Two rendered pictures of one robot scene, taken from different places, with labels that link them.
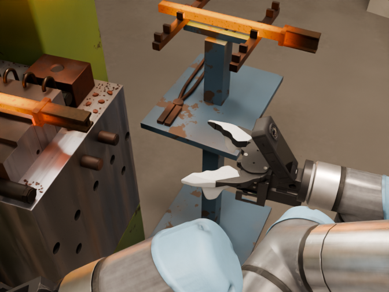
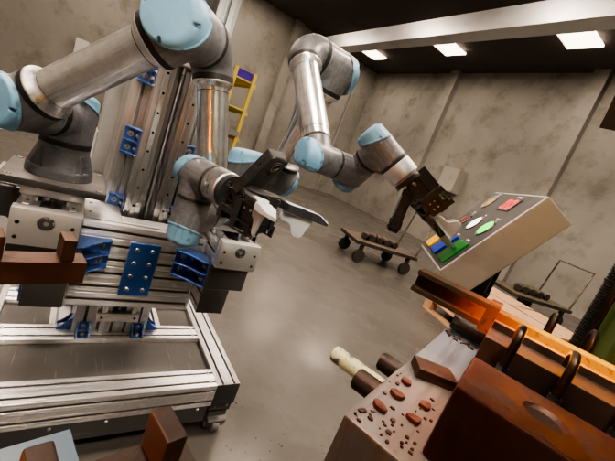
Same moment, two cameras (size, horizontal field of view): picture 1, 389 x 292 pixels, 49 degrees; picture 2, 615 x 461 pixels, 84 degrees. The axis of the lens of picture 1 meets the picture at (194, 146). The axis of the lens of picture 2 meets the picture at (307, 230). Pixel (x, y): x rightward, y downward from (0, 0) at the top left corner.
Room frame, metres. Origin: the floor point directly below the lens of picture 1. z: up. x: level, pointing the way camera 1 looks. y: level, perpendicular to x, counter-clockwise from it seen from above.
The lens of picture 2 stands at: (1.07, 0.15, 1.10)
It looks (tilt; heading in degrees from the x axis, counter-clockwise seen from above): 11 degrees down; 195
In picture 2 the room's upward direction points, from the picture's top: 21 degrees clockwise
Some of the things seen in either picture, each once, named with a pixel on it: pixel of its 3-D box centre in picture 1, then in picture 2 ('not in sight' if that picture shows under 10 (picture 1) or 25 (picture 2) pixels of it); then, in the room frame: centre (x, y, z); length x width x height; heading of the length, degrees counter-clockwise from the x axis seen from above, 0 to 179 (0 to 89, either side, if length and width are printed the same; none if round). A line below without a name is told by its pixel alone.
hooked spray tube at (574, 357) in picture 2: (30, 86); (560, 381); (0.71, 0.34, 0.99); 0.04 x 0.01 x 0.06; 162
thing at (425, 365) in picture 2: not in sight; (433, 372); (0.67, 0.24, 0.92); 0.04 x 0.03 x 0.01; 103
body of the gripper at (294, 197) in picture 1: (272, 175); (247, 205); (0.48, -0.13, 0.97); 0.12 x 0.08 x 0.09; 72
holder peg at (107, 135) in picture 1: (108, 138); (370, 387); (0.68, 0.19, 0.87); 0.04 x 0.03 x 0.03; 72
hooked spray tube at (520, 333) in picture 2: (50, 90); (509, 353); (0.70, 0.29, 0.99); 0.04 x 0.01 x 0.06; 162
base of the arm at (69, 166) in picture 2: not in sight; (62, 156); (0.38, -0.74, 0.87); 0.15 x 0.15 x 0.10
